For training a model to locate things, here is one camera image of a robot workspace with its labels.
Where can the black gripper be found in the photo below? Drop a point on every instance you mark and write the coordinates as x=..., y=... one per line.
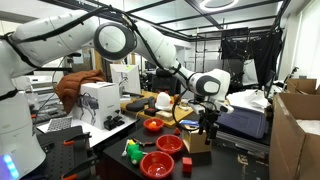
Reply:
x=208, y=120

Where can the red cube block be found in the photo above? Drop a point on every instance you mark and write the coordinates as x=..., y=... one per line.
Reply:
x=187, y=164

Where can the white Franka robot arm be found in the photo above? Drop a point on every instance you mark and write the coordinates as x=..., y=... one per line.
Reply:
x=50, y=33

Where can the small red wedge block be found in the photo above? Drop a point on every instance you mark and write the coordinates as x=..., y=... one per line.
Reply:
x=177, y=132

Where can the empty red plastic bowl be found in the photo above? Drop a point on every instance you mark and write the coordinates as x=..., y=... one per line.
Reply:
x=169, y=144

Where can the red bowl holding balls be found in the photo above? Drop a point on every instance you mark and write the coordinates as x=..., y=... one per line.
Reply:
x=156, y=128

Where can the large red plastic bowl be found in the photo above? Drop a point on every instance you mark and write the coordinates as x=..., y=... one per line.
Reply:
x=156, y=165

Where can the light wooden box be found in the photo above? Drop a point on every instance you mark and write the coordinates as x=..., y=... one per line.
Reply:
x=193, y=143

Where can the blue and white tube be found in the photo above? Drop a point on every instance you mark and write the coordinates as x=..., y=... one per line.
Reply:
x=189, y=123

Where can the clear glass jar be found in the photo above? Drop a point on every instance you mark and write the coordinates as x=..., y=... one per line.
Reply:
x=184, y=106

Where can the black metal-edged flight case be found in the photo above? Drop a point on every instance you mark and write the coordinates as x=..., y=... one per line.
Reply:
x=243, y=141

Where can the black laptop case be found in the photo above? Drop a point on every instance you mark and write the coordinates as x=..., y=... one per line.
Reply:
x=243, y=121

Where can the brown ball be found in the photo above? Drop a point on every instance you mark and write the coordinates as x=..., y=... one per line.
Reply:
x=176, y=98

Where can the tan rectangular box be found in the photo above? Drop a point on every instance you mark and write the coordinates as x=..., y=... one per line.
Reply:
x=165, y=115

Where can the white plush toy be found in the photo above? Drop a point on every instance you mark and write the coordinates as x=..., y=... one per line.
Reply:
x=164, y=101

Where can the pile of white papers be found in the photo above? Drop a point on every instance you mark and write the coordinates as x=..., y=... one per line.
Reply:
x=250, y=99

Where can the orange ball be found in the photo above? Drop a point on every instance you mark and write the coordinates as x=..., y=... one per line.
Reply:
x=152, y=125

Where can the black box with red top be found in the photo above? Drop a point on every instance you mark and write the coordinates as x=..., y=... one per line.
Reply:
x=151, y=111

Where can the black cylindrical cup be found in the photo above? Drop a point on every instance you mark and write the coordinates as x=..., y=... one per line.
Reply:
x=151, y=101

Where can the black padded office chair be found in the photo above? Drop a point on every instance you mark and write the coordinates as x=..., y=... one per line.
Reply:
x=163, y=83

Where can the light wooden desk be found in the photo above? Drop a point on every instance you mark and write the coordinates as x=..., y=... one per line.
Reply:
x=140, y=115

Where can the black padded pouch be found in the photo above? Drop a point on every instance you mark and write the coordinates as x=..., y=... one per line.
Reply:
x=136, y=105

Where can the green plastic toy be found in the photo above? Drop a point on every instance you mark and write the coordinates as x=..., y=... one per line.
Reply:
x=134, y=154

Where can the yellow toy banana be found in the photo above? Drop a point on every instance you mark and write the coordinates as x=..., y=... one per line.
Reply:
x=131, y=142

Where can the black desktop monitor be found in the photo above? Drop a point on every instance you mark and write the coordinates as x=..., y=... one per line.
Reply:
x=269, y=85

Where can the large cardboard box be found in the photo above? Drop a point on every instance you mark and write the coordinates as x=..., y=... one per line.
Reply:
x=290, y=140

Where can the small distant monitor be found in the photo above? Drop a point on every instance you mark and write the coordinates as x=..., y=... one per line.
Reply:
x=150, y=65

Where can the white-backed monitor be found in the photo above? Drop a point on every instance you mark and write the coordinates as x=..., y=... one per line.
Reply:
x=126, y=79

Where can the black curtain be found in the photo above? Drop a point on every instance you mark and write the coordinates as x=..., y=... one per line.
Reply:
x=263, y=50

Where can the white foam sheet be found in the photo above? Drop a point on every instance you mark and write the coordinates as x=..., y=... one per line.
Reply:
x=310, y=126

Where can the small open cardboard box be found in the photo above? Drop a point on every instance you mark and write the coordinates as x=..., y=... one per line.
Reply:
x=301, y=86

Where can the white table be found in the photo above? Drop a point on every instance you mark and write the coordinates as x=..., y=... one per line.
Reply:
x=96, y=133

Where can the white carton with robot-dog print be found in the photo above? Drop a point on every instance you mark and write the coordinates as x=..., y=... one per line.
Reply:
x=98, y=105

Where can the black orange bar clamp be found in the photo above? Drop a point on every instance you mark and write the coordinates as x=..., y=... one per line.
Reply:
x=80, y=166
x=76, y=137

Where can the brown puffer jacket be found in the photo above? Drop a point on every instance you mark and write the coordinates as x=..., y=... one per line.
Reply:
x=75, y=86

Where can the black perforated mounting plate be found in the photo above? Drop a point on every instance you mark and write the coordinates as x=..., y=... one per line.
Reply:
x=61, y=156

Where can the black horizontal mounting bar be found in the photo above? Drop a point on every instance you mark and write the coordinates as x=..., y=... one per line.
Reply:
x=53, y=69

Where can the white printer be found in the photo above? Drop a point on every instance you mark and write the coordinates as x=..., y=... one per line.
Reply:
x=38, y=81

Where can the black camera on stand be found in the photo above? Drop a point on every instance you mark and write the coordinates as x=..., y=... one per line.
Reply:
x=75, y=54

